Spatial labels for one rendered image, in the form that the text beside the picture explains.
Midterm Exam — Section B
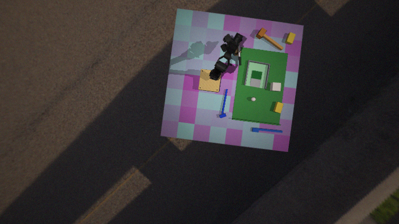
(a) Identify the green mat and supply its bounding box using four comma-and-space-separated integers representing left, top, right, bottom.
232, 47, 288, 124

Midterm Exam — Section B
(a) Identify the white cube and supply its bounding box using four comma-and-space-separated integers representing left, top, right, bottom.
270, 82, 281, 91

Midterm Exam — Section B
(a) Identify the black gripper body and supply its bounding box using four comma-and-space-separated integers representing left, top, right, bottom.
220, 44, 227, 52

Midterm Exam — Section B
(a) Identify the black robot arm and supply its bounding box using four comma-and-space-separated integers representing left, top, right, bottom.
209, 33, 243, 81

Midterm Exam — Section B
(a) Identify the orange wooden mallet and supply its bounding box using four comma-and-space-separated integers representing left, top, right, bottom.
256, 27, 283, 50

